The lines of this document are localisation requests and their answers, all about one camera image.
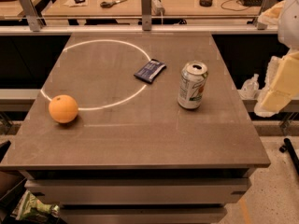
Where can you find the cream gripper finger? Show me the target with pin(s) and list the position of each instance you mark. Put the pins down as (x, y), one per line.
(281, 84)

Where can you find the white green 7up can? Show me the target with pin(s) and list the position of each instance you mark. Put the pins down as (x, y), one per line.
(192, 83)

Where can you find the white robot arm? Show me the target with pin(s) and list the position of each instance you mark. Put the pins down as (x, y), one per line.
(287, 15)

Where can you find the clear sanitizer bottle left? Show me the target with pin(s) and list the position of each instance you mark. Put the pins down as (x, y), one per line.
(250, 87)

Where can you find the black chair base leg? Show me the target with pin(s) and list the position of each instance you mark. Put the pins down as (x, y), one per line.
(288, 147)

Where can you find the dark blue snack packet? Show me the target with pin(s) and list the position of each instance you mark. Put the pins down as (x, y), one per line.
(150, 71)

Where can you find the white power strip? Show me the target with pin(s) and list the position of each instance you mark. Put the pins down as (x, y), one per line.
(157, 7)

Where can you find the orange fruit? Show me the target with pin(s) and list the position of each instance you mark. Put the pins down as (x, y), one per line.
(63, 108)

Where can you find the grey table drawer unit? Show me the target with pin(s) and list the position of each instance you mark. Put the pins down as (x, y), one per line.
(141, 200)

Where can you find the green snack bag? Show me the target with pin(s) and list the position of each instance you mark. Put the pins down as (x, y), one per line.
(31, 209)

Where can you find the black handled scissors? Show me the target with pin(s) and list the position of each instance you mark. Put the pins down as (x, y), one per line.
(107, 4)

